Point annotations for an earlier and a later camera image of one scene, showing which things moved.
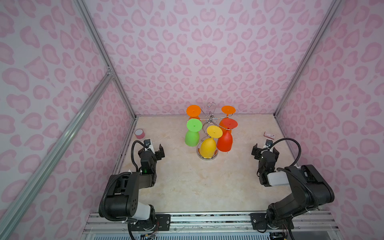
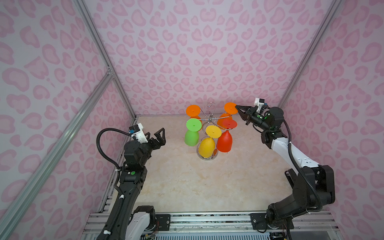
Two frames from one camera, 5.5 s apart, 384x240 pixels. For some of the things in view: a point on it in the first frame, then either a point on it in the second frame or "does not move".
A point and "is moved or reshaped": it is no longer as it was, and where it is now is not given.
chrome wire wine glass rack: (212, 119) does not move
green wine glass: (192, 136) does not move
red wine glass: (225, 143) does not move
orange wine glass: (227, 110) is moved or reshaped
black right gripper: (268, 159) → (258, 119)
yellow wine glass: (208, 146) does not move
